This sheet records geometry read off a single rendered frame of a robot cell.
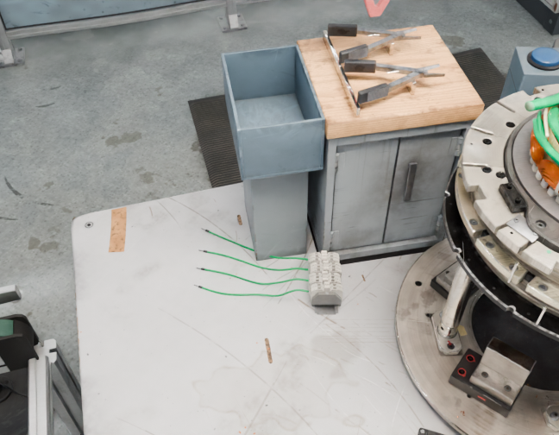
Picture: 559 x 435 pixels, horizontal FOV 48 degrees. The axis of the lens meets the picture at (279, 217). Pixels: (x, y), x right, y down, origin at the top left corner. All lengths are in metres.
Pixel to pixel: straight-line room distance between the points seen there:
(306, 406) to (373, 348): 0.13
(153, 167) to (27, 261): 0.55
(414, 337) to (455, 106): 0.31
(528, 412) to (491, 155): 0.34
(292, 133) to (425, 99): 0.17
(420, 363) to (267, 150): 0.35
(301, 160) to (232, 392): 0.32
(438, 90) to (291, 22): 2.26
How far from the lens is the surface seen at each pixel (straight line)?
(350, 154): 0.82
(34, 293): 2.05
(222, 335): 0.90
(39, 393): 1.03
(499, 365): 0.83
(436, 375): 0.86
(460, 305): 0.82
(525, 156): 0.70
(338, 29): 0.89
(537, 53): 0.98
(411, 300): 0.92
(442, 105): 0.81
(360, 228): 0.93
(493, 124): 0.74
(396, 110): 0.79
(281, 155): 0.79
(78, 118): 2.62
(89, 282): 1.00
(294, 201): 0.89
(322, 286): 0.90
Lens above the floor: 1.54
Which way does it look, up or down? 48 degrees down
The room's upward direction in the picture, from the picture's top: 1 degrees counter-clockwise
